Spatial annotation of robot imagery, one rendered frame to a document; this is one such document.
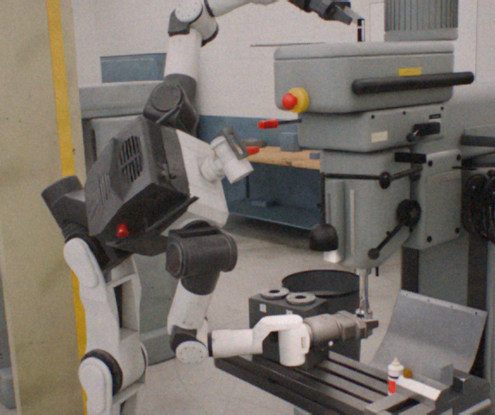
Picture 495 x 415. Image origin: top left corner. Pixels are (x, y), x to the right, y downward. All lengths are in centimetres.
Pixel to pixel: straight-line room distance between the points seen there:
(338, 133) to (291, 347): 56
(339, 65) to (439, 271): 87
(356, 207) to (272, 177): 669
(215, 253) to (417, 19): 83
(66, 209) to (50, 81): 134
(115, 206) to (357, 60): 66
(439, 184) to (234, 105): 705
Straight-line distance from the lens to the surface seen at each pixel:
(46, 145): 326
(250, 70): 864
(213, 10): 203
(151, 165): 166
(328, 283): 429
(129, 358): 208
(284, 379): 215
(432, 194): 196
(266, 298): 221
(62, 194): 202
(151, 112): 187
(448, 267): 226
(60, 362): 349
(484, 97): 215
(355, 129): 174
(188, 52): 198
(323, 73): 168
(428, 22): 199
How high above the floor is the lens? 185
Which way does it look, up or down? 11 degrees down
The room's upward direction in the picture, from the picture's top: 2 degrees counter-clockwise
